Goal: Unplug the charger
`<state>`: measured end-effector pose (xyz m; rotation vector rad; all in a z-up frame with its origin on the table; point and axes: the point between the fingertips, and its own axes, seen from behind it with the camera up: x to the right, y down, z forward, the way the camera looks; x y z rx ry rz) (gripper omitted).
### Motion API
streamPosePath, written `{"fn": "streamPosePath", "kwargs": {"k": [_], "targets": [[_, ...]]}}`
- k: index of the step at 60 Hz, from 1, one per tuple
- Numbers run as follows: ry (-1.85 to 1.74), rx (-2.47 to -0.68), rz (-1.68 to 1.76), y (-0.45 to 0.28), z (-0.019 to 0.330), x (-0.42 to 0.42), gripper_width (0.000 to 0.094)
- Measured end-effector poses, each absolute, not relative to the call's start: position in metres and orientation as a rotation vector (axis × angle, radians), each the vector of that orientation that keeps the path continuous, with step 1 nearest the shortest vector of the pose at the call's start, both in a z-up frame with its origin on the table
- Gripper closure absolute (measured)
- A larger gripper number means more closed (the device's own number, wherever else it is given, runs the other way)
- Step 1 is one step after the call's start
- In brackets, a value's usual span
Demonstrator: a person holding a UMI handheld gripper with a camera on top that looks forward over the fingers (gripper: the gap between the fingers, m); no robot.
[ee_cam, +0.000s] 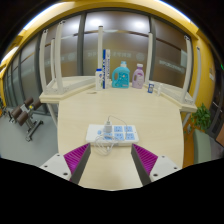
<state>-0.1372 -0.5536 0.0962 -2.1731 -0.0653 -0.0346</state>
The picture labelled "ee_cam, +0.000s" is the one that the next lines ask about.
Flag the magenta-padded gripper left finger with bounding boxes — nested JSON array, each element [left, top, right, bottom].
[[39, 143, 92, 185]]

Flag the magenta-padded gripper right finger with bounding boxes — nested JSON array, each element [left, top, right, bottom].
[[130, 143, 182, 186]]

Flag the pale green chair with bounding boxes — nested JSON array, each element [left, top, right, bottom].
[[193, 128, 213, 164]]

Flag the green potted plant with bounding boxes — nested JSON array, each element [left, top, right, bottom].
[[189, 103, 213, 133]]

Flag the upturned white table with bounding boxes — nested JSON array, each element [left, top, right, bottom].
[[143, 32, 203, 114], [38, 19, 105, 104]]

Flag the dark glass door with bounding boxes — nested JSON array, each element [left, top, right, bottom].
[[207, 96, 224, 143]]

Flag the small white bottle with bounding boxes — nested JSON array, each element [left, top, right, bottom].
[[156, 83, 163, 98]]

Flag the purple detergent bottle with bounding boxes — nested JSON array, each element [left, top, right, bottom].
[[131, 63, 145, 90]]

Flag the white bottle with blue cap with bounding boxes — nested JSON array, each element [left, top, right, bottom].
[[94, 68, 104, 92]]

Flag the blue detergent bottle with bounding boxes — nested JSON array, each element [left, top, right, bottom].
[[111, 60, 131, 89]]

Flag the tall blue and white box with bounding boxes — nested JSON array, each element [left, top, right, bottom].
[[102, 48, 112, 90]]

